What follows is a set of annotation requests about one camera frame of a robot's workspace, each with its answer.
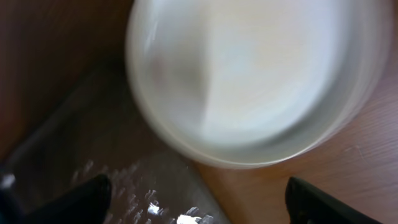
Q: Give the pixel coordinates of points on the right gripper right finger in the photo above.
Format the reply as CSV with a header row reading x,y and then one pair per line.
x,y
308,204

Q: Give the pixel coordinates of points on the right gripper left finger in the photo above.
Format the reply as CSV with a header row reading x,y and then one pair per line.
x,y
87,203

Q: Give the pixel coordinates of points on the white plate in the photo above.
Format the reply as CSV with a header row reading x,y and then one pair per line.
x,y
247,84

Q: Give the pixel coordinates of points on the large brown serving tray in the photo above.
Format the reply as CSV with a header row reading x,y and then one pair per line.
x,y
97,129

